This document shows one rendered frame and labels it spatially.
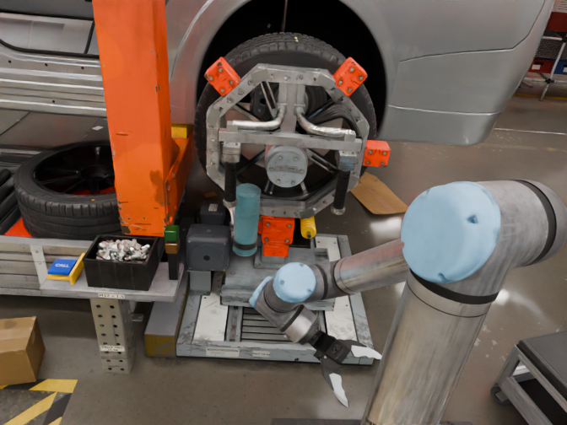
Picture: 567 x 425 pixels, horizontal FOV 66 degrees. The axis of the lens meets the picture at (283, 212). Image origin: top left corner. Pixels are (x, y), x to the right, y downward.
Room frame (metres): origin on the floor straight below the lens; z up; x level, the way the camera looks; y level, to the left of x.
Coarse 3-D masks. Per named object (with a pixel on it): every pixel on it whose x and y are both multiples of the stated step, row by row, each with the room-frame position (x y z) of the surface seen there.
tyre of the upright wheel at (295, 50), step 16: (288, 32) 1.68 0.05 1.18; (240, 48) 1.59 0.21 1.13; (256, 48) 1.48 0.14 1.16; (272, 48) 1.47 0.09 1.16; (288, 48) 1.47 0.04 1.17; (304, 48) 1.48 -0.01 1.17; (320, 48) 1.52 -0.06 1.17; (240, 64) 1.46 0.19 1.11; (256, 64) 1.46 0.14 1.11; (288, 64) 1.47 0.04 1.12; (304, 64) 1.47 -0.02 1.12; (320, 64) 1.48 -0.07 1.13; (336, 64) 1.48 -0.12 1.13; (208, 96) 1.45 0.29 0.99; (352, 96) 1.48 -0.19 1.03; (368, 96) 1.50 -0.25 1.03; (368, 112) 1.49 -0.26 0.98; (208, 176) 1.45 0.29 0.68
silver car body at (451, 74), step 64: (0, 0) 3.39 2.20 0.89; (64, 0) 3.43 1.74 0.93; (192, 0) 1.81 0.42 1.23; (384, 0) 1.83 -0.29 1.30; (448, 0) 1.85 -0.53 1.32; (512, 0) 1.87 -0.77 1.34; (0, 64) 1.76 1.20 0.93; (64, 64) 1.77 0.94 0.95; (192, 64) 1.78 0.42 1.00; (448, 64) 1.86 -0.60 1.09; (512, 64) 1.89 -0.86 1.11; (384, 128) 1.84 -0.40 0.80; (448, 128) 1.86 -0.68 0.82
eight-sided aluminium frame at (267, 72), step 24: (264, 72) 1.38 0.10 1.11; (288, 72) 1.39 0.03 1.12; (312, 72) 1.40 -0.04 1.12; (240, 96) 1.38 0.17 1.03; (336, 96) 1.40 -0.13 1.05; (216, 120) 1.37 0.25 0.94; (360, 120) 1.40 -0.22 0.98; (216, 144) 1.37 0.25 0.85; (216, 168) 1.37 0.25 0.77; (360, 168) 1.41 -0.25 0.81; (288, 216) 1.39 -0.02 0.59
